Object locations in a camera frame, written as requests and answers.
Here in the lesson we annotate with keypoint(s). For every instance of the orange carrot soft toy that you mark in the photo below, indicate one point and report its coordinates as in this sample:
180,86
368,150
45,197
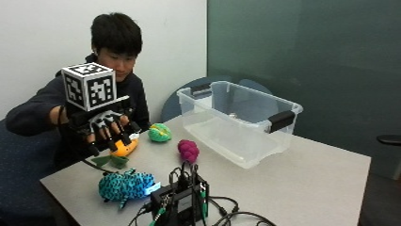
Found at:
125,149

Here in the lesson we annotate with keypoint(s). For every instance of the green knitted ball toy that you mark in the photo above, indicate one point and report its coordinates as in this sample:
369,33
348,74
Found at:
159,132

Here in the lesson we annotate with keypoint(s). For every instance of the blue striped plush fish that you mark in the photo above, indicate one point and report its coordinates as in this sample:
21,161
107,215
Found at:
125,185

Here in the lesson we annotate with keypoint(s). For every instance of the magenta knitted berry toy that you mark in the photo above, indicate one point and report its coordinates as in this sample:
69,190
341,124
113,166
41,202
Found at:
188,151

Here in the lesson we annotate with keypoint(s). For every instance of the white marker cube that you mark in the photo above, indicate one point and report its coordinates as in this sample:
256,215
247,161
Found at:
89,86

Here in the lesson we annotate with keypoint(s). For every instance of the blue upholstered chair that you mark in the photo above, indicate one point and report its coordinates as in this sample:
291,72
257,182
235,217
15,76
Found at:
23,169

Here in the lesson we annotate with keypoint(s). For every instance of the the person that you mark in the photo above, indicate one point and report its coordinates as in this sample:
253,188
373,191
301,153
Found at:
117,59

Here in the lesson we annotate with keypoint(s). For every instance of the clear plastic storage bin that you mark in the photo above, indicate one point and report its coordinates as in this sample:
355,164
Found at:
233,138

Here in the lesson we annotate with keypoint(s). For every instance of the black electronics box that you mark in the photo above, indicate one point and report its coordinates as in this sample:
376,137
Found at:
184,201

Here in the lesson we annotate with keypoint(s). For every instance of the black chair armrest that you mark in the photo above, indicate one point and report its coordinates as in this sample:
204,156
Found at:
389,139

